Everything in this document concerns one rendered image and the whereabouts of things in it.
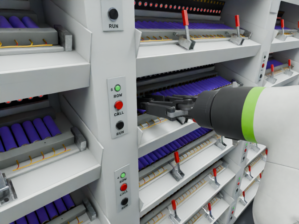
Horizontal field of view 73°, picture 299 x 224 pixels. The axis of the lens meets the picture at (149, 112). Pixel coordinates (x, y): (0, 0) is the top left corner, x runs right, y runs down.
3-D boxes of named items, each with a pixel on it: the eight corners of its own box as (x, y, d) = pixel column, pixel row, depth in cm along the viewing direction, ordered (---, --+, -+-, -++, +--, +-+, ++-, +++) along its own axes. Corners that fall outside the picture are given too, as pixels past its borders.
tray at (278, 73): (295, 79, 130) (310, 59, 122) (255, 99, 93) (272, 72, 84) (265, 65, 141) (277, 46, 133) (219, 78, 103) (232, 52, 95)
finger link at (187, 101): (194, 117, 43) (191, 119, 42) (152, 113, 50) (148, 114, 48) (193, 98, 42) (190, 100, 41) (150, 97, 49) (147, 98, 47)
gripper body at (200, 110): (210, 136, 36) (171, 127, 43) (232, 123, 42) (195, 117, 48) (208, 95, 34) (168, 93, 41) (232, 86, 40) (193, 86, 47)
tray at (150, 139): (246, 104, 87) (258, 85, 81) (134, 160, 49) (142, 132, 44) (209, 81, 97) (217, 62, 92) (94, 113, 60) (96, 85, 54)
